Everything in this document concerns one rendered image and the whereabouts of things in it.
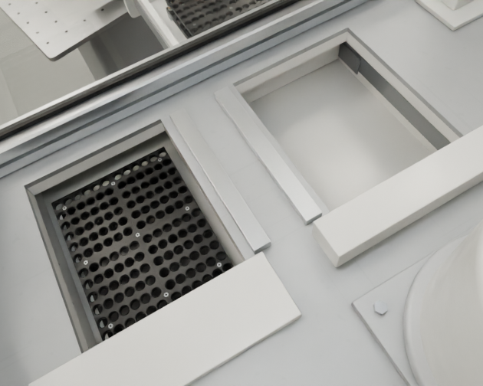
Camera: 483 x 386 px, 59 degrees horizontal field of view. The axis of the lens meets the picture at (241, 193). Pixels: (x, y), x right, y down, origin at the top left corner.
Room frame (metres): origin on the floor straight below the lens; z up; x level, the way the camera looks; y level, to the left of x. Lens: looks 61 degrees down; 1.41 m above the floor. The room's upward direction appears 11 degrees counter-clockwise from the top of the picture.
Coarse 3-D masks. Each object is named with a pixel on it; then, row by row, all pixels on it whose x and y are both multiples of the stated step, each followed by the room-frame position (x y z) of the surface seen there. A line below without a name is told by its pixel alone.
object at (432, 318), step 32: (480, 224) 0.11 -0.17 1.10; (448, 256) 0.12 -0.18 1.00; (480, 256) 0.08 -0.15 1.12; (384, 288) 0.11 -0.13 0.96; (416, 288) 0.10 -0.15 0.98; (448, 288) 0.07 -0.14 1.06; (480, 288) 0.06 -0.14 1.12; (384, 320) 0.08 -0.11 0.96; (416, 320) 0.07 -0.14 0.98; (448, 320) 0.05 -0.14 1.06; (480, 320) 0.04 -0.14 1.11; (384, 352) 0.05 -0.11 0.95; (416, 352) 0.04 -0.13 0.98; (448, 352) 0.03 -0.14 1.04; (480, 352) 0.02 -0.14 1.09; (416, 384) 0.02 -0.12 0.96; (448, 384) 0.01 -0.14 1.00; (480, 384) 0.00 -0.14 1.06
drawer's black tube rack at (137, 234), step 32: (160, 160) 0.36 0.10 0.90; (96, 192) 0.33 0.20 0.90; (128, 192) 0.33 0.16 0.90; (160, 192) 0.33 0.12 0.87; (64, 224) 0.29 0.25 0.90; (96, 224) 0.28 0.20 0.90; (128, 224) 0.27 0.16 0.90; (160, 224) 0.26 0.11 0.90; (192, 224) 0.25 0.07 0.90; (96, 256) 0.24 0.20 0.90; (128, 256) 0.23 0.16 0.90; (160, 256) 0.22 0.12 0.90; (192, 256) 0.22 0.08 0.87; (224, 256) 0.21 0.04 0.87; (96, 288) 0.19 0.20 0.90; (128, 288) 0.19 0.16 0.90; (160, 288) 0.18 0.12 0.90; (192, 288) 0.17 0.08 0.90; (96, 320) 0.15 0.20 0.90; (128, 320) 0.15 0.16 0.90
